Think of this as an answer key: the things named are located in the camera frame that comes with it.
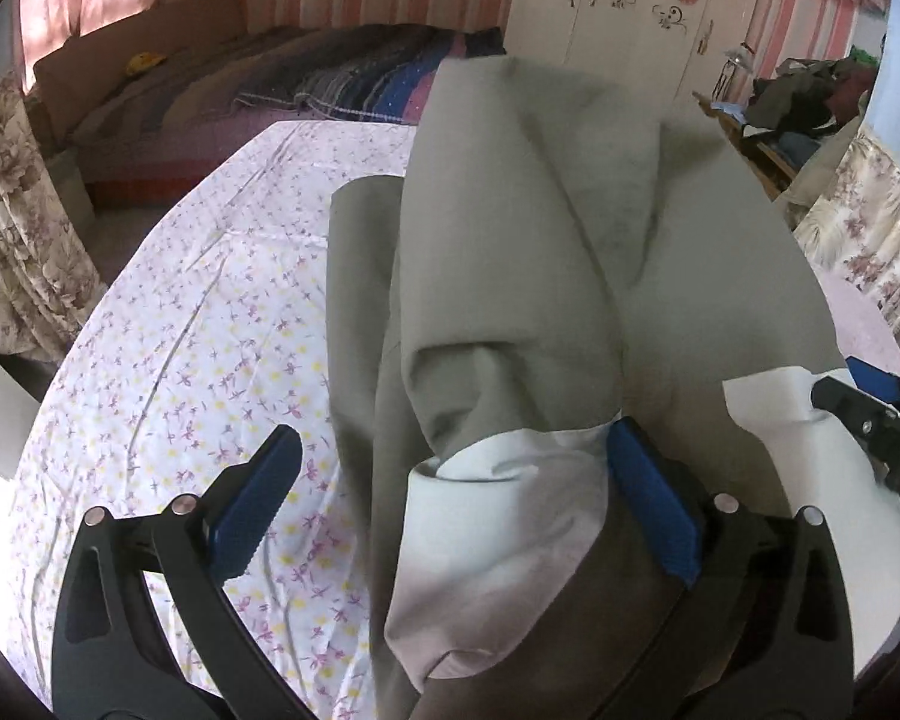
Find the white board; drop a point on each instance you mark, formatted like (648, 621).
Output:
(0, 412)

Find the striped dark blanket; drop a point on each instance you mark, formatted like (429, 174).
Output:
(367, 82)

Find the blue floral curtain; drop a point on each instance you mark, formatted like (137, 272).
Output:
(877, 240)
(22, 225)

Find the yellow toy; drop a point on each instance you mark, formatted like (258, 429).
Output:
(142, 62)

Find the floral bedsheet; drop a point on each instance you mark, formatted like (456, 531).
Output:
(195, 315)

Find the white wardrobe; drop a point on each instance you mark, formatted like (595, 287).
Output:
(630, 45)

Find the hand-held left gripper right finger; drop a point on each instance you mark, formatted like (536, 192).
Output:
(652, 510)

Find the pile of dark clothes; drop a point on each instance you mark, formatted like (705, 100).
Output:
(802, 94)

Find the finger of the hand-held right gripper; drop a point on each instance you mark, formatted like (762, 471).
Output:
(874, 376)
(844, 401)

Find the olive and white jacket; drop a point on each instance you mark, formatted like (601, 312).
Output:
(532, 240)

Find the wooden side table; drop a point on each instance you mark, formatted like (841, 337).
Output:
(757, 150)

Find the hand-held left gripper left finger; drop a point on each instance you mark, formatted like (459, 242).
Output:
(259, 517)

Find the brown bed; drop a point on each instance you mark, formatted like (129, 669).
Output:
(165, 105)

